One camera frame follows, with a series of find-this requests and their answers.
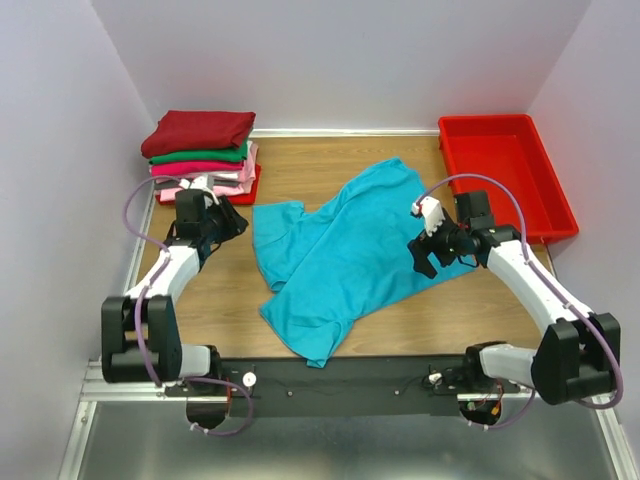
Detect teal t shirt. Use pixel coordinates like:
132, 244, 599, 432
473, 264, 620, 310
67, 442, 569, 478
253, 158, 472, 368

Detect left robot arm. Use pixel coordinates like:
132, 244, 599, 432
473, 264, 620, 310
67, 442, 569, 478
101, 189, 248, 384

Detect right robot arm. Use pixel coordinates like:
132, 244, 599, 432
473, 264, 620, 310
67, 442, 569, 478
408, 191, 622, 405

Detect grey folded shirt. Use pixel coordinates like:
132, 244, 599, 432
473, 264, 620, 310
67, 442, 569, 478
154, 178, 241, 190

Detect magenta folded shirt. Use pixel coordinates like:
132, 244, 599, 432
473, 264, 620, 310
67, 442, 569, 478
150, 161, 244, 177

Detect green folded shirt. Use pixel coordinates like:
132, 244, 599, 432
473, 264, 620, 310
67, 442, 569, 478
149, 140, 251, 165

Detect dark red folded shirt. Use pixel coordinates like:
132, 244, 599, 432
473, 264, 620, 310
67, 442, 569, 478
141, 110, 256, 159

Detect red plastic bin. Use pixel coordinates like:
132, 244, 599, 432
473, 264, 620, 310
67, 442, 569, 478
438, 114, 579, 245

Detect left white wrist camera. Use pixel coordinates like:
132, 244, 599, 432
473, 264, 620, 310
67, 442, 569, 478
179, 175, 219, 206

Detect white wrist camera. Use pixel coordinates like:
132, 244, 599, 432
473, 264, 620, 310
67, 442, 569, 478
179, 175, 219, 206
411, 196, 445, 237

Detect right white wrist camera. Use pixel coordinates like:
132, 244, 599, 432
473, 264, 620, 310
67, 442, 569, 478
411, 196, 445, 237

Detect back aluminium rail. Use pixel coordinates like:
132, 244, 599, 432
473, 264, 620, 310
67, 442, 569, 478
251, 128, 440, 138

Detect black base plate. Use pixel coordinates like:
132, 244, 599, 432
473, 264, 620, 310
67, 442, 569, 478
164, 355, 521, 420

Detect aluminium frame rail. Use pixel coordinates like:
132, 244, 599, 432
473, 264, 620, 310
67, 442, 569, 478
82, 355, 615, 405

